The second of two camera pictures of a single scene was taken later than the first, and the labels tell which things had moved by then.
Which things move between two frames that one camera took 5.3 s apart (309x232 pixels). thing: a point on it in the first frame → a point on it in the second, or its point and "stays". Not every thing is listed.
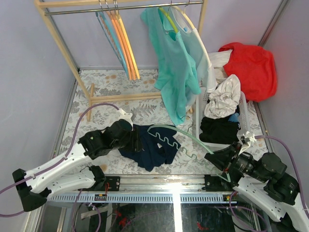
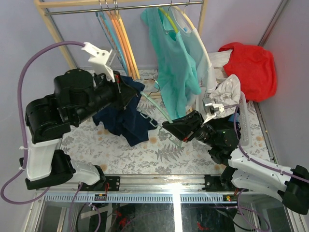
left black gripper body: x=134 y=141 → x=119 y=100
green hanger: x=195 y=140 → x=151 y=97
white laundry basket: x=202 y=96 stays
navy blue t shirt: x=159 y=145 → x=128 y=123
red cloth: x=256 y=67 stays
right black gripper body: x=227 y=162 → x=188 y=132
